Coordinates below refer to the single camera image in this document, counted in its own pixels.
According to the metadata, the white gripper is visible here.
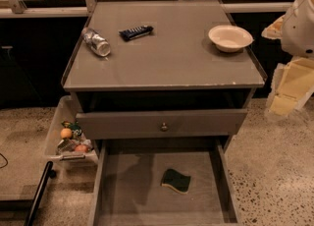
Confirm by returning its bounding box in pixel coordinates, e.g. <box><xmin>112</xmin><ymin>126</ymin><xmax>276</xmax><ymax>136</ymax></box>
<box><xmin>261</xmin><ymin>16</ymin><xmax>314</xmax><ymax>116</ymax></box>

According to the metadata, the green yellow sponge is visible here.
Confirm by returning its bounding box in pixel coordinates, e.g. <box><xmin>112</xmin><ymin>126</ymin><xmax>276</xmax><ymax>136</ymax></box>
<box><xmin>161</xmin><ymin>169</ymin><xmax>191</xmax><ymax>195</ymax></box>

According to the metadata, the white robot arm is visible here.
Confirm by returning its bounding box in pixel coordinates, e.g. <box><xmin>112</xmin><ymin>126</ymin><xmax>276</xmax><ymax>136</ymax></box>
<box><xmin>262</xmin><ymin>0</ymin><xmax>314</xmax><ymax>115</ymax></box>

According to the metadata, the grey drawer cabinet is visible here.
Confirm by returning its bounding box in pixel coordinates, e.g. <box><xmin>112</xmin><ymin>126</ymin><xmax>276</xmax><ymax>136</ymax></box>
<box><xmin>61</xmin><ymin>0</ymin><xmax>268</xmax><ymax>152</ymax></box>

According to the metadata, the round metal drawer knob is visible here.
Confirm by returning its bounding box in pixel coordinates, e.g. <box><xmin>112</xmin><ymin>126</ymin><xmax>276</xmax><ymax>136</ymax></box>
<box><xmin>160</xmin><ymin>123</ymin><xmax>169</xmax><ymax>132</ymax></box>

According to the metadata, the grey top drawer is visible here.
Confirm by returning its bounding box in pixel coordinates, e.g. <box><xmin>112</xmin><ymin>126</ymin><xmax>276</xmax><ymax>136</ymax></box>
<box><xmin>77</xmin><ymin>109</ymin><xmax>247</xmax><ymax>140</ymax></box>

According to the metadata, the grey open middle drawer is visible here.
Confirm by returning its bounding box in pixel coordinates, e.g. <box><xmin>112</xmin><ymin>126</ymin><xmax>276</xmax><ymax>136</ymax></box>
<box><xmin>87</xmin><ymin>138</ymin><xmax>242</xmax><ymax>226</ymax></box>

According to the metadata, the white paper bowl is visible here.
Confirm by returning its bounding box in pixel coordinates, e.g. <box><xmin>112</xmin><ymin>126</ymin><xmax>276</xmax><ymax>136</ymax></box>
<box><xmin>208</xmin><ymin>26</ymin><xmax>253</xmax><ymax>53</ymax></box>

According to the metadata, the dark blue snack bar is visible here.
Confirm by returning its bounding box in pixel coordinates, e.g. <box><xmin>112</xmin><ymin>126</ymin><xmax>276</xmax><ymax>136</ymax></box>
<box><xmin>119</xmin><ymin>26</ymin><xmax>154</xmax><ymax>41</ymax></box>

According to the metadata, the crushed clear plastic bottle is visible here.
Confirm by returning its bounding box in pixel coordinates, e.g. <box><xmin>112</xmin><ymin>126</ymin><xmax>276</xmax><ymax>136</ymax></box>
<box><xmin>81</xmin><ymin>28</ymin><xmax>111</xmax><ymax>57</ymax></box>

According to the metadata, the green snack bag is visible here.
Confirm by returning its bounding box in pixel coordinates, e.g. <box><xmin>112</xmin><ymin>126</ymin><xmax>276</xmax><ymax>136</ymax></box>
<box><xmin>62</xmin><ymin>121</ymin><xmax>82</xmax><ymax>139</ymax></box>

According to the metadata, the red apple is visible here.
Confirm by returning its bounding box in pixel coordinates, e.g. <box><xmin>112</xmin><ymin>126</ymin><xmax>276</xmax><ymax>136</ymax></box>
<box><xmin>75</xmin><ymin>144</ymin><xmax>89</xmax><ymax>152</ymax></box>

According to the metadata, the orange fruit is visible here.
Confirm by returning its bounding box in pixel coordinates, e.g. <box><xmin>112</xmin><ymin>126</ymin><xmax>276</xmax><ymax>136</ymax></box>
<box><xmin>60</xmin><ymin>128</ymin><xmax>73</xmax><ymax>139</ymax></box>

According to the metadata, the silver snack packet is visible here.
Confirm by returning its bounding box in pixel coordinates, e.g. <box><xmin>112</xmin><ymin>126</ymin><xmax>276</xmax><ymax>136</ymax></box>
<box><xmin>56</xmin><ymin>139</ymin><xmax>77</xmax><ymax>154</ymax></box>

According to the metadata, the clear plastic storage bin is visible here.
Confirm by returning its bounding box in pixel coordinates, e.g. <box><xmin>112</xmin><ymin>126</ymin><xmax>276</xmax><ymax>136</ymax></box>
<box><xmin>44</xmin><ymin>95</ymin><xmax>98</xmax><ymax>168</ymax></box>

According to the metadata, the black bar foreground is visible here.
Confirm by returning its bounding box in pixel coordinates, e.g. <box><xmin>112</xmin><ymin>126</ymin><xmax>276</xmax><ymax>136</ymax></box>
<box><xmin>24</xmin><ymin>161</ymin><xmax>56</xmax><ymax>226</ymax></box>

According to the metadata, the black cable on floor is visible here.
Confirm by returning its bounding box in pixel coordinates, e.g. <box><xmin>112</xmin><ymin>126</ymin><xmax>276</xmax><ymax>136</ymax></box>
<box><xmin>0</xmin><ymin>152</ymin><xmax>9</xmax><ymax>169</ymax></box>

